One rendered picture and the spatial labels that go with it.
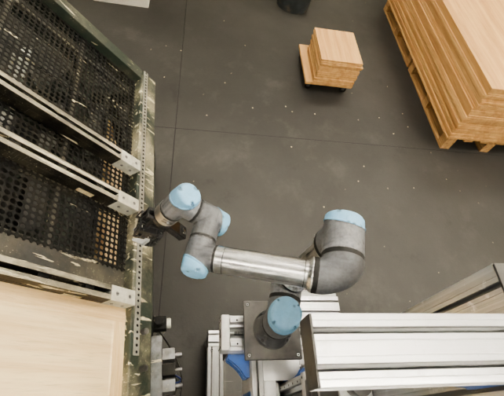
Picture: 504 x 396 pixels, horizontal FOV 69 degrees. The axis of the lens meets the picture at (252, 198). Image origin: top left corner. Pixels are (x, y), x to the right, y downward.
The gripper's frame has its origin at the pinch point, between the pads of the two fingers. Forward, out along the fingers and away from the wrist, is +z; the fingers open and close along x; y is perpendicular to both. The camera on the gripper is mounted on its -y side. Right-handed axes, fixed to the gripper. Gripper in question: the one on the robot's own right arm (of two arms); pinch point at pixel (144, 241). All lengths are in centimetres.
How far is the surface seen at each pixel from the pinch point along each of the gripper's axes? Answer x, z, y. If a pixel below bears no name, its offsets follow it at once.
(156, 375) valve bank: 35, 49, -31
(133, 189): -48, 43, -8
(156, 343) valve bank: 22, 49, -30
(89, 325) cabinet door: 20.7, 35.1, 3.2
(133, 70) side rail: -127, 41, 4
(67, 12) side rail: -124, 25, 45
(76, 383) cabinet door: 40, 33, 5
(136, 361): 31, 40, -18
